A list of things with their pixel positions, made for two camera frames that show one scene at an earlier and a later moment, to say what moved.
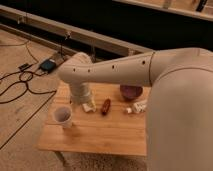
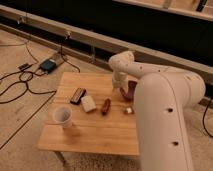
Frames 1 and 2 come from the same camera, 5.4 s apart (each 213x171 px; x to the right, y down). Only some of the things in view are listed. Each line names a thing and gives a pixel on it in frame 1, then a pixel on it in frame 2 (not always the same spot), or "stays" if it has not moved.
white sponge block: x=88 y=107 stays
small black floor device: x=23 y=66 stays
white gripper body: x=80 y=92 -> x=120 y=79
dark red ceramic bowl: x=130 y=92 stays
